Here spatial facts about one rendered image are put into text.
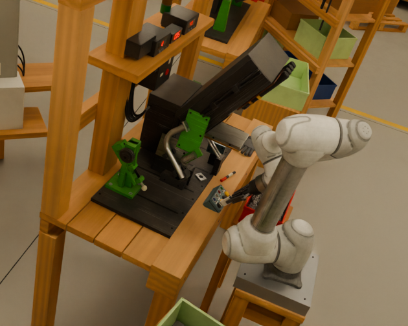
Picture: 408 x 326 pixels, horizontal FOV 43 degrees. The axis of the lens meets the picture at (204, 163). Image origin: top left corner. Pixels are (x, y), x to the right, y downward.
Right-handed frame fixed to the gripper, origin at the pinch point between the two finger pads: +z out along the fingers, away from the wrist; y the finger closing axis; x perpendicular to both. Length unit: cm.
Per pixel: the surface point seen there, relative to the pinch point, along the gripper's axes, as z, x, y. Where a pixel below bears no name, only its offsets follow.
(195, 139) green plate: 1.4, 31.7, 12.6
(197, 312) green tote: -4, -11, -66
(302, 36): 27, 9, 302
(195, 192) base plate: 16.2, 9.9, 5.0
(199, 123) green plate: -4.8, 37.2, 14.8
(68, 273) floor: 123, 5, -6
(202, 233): 8.1, -1.6, -20.0
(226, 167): 12.4, 4.6, 36.5
